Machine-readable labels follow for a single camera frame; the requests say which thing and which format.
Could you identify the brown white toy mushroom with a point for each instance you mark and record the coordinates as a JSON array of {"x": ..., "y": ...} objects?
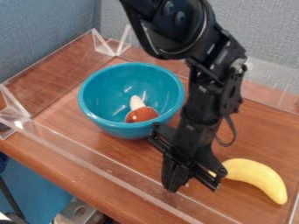
[{"x": 141, "y": 112}]

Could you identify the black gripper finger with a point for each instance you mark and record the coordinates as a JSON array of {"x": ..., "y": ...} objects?
[
  {"x": 180, "y": 176},
  {"x": 169, "y": 162}
]

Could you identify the blue bowl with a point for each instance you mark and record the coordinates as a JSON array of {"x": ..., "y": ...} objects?
[{"x": 107, "y": 90}]

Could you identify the grey metal bracket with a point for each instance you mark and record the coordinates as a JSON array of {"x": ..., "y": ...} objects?
[{"x": 79, "y": 213}]

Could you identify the clear acrylic barrier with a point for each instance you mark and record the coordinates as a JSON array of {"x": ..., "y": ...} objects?
[{"x": 114, "y": 173}]

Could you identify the yellow toy banana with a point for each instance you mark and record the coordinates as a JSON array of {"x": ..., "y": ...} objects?
[{"x": 260, "y": 175}]

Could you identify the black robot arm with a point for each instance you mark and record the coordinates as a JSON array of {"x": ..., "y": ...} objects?
[{"x": 178, "y": 30}]

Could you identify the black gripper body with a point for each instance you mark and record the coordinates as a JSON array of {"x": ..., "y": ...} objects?
[{"x": 189, "y": 145}]

